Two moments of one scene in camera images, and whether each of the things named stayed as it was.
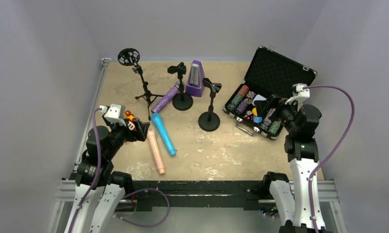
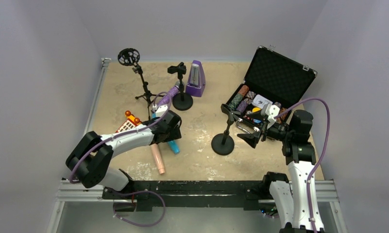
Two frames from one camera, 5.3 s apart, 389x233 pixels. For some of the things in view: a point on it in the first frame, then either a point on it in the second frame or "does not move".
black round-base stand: [181, 101] does not move
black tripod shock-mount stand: [129, 57] does not move
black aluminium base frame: [210, 194] does not move
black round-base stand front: [210, 121] -> [223, 144]
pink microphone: [151, 134] does not move
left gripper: [136, 129] -> [174, 129]
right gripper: [278, 105] -> [262, 129]
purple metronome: [194, 86] does not move
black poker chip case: [270, 73] does not move
